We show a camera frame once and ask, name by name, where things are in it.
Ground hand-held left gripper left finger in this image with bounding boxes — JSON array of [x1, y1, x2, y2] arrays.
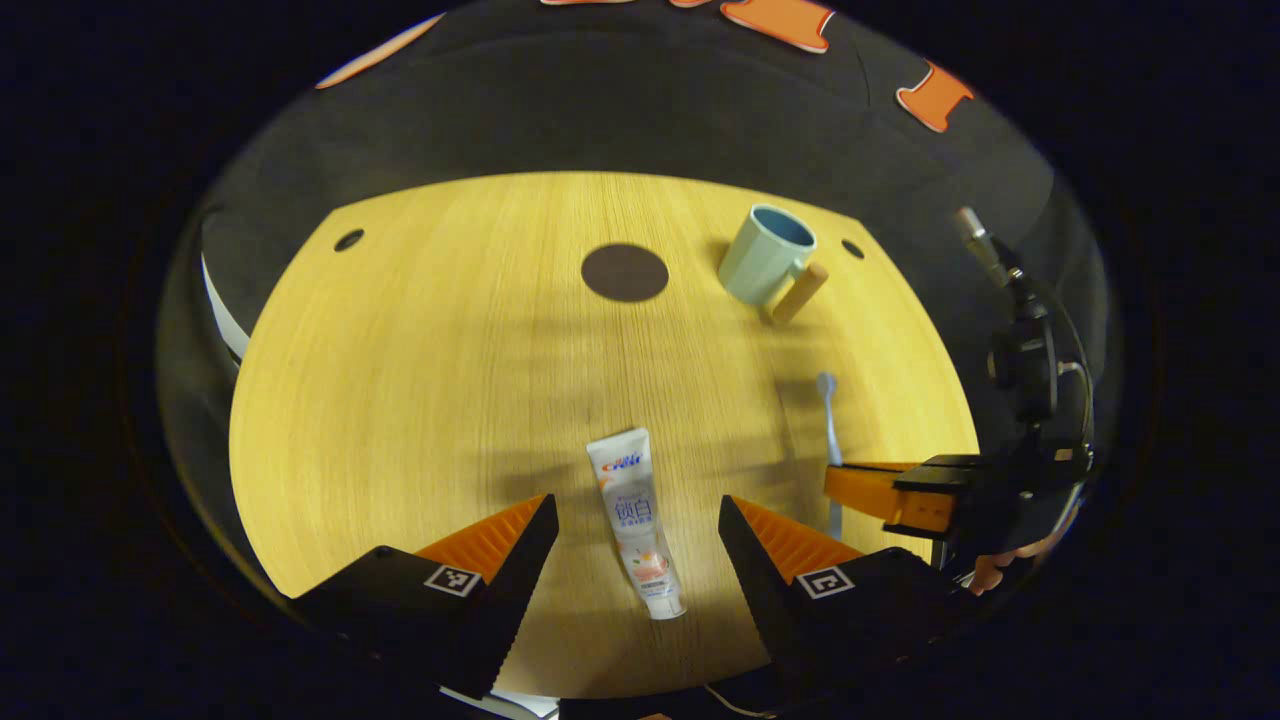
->
[[290, 493, 560, 701]]

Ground wooden desktop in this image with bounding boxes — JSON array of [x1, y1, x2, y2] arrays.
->
[[228, 171, 981, 699]]

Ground white toothpaste tube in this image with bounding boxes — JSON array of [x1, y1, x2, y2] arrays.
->
[[586, 428, 688, 621]]

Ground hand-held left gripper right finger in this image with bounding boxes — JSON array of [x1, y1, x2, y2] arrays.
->
[[718, 494, 986, 691]]

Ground black backdrop cloth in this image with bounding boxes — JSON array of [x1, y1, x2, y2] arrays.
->
[[160, 0, 1111, 421]]

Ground light blue cup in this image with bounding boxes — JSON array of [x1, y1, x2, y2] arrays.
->
[[718, 204, 830, 325]]

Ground light blue toothbrush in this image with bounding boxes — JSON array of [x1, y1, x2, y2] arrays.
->
[[816, 372, 846, 541]]

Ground dark brown round coaster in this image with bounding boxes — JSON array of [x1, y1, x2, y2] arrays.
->
[[581, 243, 670, 303]]

